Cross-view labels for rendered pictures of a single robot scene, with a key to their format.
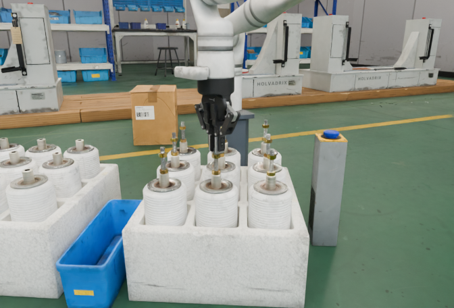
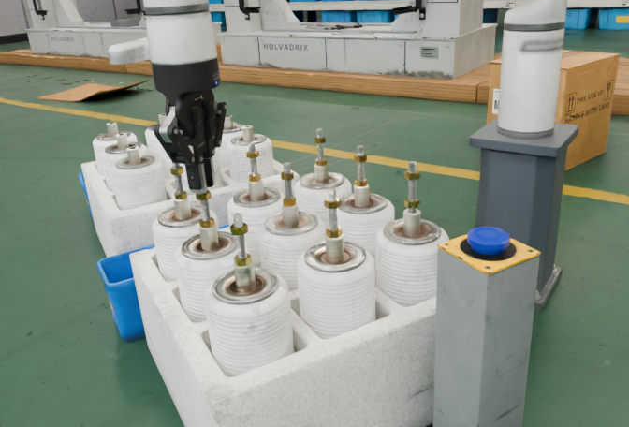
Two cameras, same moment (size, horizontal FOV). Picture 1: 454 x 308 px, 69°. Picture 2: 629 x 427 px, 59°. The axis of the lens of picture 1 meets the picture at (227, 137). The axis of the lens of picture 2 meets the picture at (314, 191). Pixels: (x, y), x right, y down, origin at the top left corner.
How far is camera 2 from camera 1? 76 cm
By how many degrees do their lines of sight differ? 56
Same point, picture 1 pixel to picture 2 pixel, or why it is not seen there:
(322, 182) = (443, 347)
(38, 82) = (437, 31)
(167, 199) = (158, 235)
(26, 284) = not seen: hidden behind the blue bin
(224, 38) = not seen: outside the picture
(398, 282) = not seen: outside the picture
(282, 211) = (223, 334)
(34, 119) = (415, 86)
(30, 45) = not seen: outside the picture
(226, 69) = (162, 50)
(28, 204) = (118, 187)
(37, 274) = not seen: hidden behind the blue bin
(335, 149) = (463, 282)
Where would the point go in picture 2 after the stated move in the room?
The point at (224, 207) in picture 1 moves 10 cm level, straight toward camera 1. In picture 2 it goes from (187, 282) to (107, 310)
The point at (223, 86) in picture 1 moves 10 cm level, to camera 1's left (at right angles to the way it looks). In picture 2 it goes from (161, 79) to (136, 68)
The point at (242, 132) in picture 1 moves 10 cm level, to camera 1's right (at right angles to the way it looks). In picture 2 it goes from (525, 181) to (580, 199)
